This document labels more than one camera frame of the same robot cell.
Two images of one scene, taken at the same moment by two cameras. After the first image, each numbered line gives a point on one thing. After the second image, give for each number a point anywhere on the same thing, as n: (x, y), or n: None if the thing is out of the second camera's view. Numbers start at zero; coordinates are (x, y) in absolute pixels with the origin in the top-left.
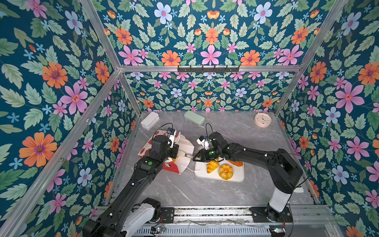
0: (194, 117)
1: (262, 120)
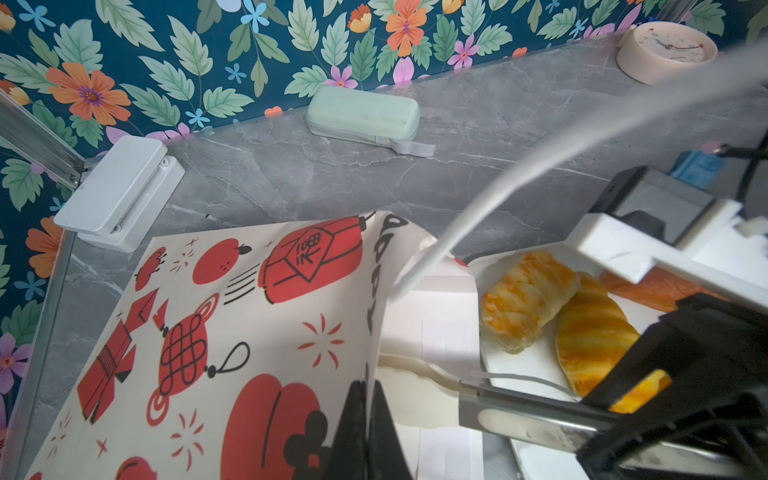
0: (372, 115)
1: (656, 52)
